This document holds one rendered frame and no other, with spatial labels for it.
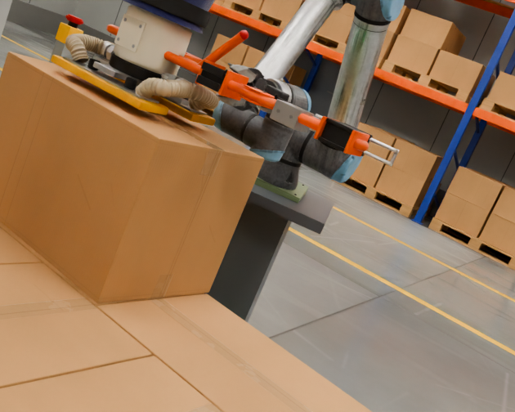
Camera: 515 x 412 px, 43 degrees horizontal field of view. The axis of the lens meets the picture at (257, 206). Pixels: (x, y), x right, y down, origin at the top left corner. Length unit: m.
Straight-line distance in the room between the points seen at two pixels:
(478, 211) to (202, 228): 7.17
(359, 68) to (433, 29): 6.93
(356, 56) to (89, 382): 1.33
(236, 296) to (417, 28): 7.01
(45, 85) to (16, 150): 0.19
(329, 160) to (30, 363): 1.39
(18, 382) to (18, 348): 0.10
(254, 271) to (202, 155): 0.98
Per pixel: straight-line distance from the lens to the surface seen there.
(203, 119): 1.72
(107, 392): 1.24
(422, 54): 9.03
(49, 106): 1.70
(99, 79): 1.65
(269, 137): 1.82
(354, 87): 2.19
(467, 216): 8.69
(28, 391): 1.18
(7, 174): 1.80
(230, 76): 1.54
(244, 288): 2.47
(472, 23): 10.33
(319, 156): 2.34
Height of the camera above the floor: 1.18
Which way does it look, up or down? 12 degrees down
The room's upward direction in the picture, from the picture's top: 23 degrees clockwise
